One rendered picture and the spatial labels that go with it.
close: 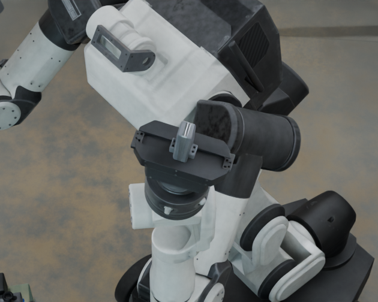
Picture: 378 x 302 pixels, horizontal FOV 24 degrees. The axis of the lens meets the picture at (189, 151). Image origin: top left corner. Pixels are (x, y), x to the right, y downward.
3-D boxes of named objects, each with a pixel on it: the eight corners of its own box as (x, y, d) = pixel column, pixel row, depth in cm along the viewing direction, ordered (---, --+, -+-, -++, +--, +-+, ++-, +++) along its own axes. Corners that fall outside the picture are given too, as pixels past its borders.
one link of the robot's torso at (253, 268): (261, 238, 259) (238, 160, 219) (309, 282, 249) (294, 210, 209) (222, 272, 256) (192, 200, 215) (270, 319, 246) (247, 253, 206)
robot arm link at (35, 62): (9, 95, 185) (68, 20, 175) (23, 139, 177) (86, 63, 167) (-39, 81, 177) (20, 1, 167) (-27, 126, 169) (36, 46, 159)
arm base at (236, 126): (243, 157, 156) (267, 99, 153) (284, 191, 146) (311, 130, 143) (175, 145, 147) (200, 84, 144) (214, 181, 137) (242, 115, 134)
